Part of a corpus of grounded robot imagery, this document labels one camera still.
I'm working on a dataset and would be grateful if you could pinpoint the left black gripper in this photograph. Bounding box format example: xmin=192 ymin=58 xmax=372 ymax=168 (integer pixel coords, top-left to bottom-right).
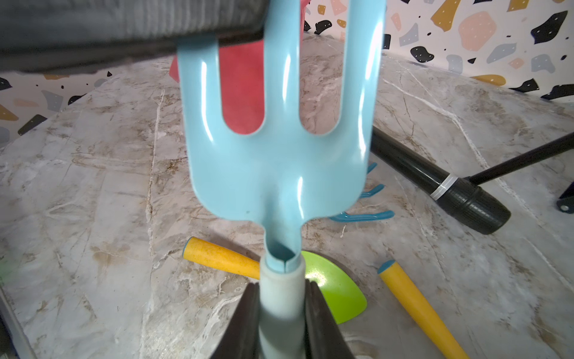
xmin=1 ymin=0 xmax=269 ymax=74

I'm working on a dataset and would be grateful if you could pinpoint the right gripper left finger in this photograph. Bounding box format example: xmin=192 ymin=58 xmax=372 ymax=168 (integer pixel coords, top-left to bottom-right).
xmin=210 ymin=284 xmax=260 ymax=359

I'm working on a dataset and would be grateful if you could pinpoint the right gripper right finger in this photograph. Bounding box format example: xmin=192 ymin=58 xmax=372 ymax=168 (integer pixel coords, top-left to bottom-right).
xmin=305 ymin=280 xmax=354 ymax=359

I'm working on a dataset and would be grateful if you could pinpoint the green trowel yellow handle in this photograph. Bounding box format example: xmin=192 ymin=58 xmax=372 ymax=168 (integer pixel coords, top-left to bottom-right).
xmin=182 ymin=237 xmax=367 ymax=325

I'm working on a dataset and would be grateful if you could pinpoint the light blue fork white handle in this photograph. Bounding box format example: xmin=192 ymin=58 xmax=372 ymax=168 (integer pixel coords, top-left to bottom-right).
xmin=177 ymin=1 xmax=387 ymax=358

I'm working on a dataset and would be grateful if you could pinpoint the pink plastic bucket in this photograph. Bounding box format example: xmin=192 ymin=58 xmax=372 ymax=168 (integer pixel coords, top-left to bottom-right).
xmin=168 ymin=0 xmax=312 ymax=136

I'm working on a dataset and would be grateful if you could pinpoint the black microphone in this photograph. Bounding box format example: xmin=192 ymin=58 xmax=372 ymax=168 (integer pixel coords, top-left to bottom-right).
xmin=371 ymin=127 xmax=511 ymax=235

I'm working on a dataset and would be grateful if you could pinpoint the blue rake yellow handle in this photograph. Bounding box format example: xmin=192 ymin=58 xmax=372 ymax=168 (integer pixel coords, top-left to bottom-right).
xmin=329 ymin=161 xmax=396 ymax=224

